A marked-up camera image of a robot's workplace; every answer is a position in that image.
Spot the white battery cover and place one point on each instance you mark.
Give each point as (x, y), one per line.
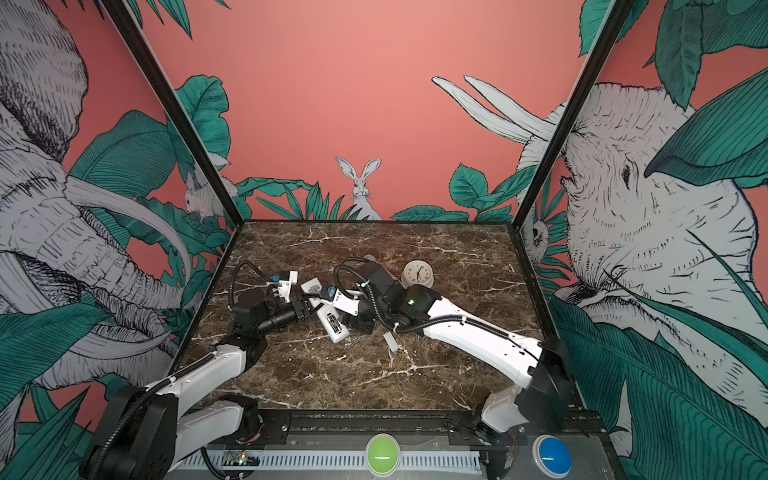
(391, 342)

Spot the blue push button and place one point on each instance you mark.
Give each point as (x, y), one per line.
(552, 457)

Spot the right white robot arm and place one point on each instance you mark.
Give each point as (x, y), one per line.
(542, 386)

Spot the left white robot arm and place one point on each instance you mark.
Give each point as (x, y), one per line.
(147, 430)

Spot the white remote control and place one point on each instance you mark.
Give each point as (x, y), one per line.
(327, 312)

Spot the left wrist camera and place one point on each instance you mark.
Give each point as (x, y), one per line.
(282, 283)

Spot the black front rail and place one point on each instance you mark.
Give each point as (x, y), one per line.
(460, 428)

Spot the white vented cable duct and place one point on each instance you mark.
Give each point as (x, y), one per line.
(462, 462)

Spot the green push button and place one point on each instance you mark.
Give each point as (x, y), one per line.
(382, 455)

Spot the white alarm clock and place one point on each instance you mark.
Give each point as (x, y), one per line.
(418, 272)

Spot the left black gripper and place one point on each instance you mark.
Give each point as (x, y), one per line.
(299, 309)

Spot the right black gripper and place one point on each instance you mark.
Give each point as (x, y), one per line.
(357, 324)

